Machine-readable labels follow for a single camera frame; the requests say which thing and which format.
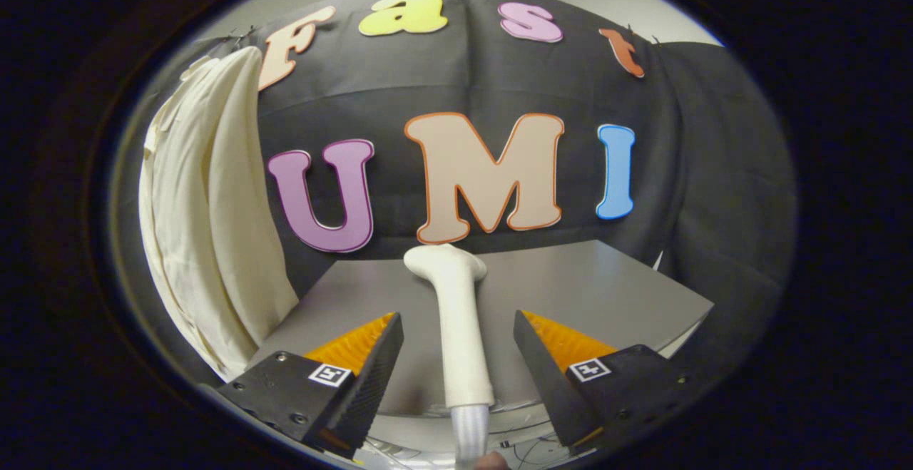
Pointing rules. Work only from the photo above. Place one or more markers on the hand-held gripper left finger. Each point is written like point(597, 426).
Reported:
point(371, 391)

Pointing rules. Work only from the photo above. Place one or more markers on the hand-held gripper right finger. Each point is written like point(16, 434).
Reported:
point(546, 384)

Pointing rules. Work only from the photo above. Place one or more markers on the cream button shirt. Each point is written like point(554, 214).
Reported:
point(207, 227)

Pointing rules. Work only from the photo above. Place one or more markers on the white cabinet with grey top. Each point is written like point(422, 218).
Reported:
point(585, 292)

